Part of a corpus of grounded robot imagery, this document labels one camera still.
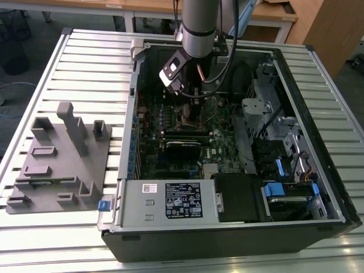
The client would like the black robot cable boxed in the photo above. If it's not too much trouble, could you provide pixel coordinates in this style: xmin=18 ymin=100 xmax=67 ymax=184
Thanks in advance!
xmin=198 ymin=0 xmax=238 ymax=85

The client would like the blue plastic tab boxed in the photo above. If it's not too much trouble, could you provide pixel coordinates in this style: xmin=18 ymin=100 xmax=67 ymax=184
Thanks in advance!
xmin=274 ymin=159 xmax=286 ymax=177

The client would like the silver metal drive cage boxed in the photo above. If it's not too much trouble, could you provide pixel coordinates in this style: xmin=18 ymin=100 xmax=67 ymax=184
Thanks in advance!
xmin=241 ymin=63 xmax=307 ymax=143

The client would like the wooden cabinet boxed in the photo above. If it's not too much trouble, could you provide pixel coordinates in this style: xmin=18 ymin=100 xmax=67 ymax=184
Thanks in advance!
xmin=287 ymin=0 xmax=364 ymax=79

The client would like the black PC case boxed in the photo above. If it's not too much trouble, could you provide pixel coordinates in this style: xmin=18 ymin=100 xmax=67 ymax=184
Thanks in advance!
xmin=96 ymin=38 xmax=363 ymax=264

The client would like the hard disk in blue carrier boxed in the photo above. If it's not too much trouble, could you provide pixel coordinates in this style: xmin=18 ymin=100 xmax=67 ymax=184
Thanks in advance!
xmin=261 ymin=183 xmax=309 ymax=207

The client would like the metal locking lever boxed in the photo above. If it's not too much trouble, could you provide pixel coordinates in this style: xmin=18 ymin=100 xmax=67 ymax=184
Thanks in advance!
xmin=204 ymin=113 xmax=219 ymax=128

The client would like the CPU socket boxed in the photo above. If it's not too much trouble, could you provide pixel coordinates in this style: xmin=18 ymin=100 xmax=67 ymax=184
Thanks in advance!
xmin=175 ymin=105 xmax=207 ymax=131

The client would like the black graphics card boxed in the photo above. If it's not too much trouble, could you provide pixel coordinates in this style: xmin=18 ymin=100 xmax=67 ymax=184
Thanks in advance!
xmin=164 ymin=140 xmax=203 ymax=169

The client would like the black plastic shroud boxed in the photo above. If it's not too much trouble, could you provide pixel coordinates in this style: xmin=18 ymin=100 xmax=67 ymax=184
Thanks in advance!
xmin=213 ymin=173 xmax=274 ymax=224

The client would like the wooden desk white frame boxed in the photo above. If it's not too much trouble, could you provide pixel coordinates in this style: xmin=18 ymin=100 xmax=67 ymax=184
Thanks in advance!
xmin=125 ymin=0 xmax=299 ymax=44

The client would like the grey parts rack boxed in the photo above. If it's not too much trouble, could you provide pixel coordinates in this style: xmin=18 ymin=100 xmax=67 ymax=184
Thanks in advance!
xmin=5 ymin=101 xmax=113 ymax=214

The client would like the silver power supply unit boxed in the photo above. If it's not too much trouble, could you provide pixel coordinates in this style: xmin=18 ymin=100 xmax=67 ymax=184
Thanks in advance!
xmin=113 ymin=179 xmax=222 ymax=228

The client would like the coloured wire bundle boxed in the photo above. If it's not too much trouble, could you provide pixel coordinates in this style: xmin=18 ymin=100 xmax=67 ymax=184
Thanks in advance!
xmin=302 ymin=169 xmax=317 ymax=183

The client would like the blue floor cable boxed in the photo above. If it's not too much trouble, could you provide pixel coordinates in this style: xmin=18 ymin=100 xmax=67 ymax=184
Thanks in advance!
xmin=0 ymin=81 xmax=38 ymax=119

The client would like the green motherboard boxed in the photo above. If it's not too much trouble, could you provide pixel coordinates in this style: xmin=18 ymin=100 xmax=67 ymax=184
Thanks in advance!
xmin=135 ymin=90 xmax=249 ymax=181

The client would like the bracket-mounted wrist camera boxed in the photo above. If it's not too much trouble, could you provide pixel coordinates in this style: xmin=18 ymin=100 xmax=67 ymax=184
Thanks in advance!
xmin=214 ymin=36 xmax=229 ymax=67

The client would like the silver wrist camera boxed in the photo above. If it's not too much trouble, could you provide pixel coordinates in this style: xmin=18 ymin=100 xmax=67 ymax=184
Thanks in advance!
xmin=158 ymin=51 xmax=191 ymax=96

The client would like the black disk bay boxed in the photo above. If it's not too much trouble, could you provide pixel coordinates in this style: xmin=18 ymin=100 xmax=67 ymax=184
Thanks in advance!
xmin=251 ymin=139 xmax=288 ymax=176

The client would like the silver chipset heatsink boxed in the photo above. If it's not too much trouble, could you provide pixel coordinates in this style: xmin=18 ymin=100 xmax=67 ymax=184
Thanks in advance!
xmin=202 ymin=163 xmax=220 ymax=175

